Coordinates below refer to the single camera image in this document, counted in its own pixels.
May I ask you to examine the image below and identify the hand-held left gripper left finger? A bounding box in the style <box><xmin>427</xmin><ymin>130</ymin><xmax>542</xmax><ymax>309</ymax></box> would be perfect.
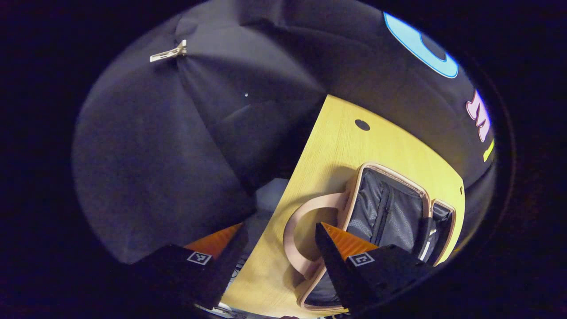
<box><xmin>128</xmin><ymin>223</ymin><xmax>249</xmax><ymax>310</ymax></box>

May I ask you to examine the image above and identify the metal cloth clip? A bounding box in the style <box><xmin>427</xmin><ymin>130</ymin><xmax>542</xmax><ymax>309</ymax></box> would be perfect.
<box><xmin>149</xmin><ymin>39</ymin><xmax>187</xmax><ymax>63</ymax></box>

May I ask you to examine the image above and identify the black backdrop cloth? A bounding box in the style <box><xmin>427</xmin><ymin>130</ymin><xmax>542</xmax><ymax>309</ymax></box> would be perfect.
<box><xmin>72</xmin><ymin>0</ymin><xmax>497</xmax><ymax>265</ymax></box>

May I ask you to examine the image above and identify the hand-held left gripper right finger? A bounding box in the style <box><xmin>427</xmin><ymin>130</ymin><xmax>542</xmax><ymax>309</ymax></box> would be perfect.
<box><xmin>315</xmin><ymin>222</ymin><xmax>435</xmax><ymax>313</ymax></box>

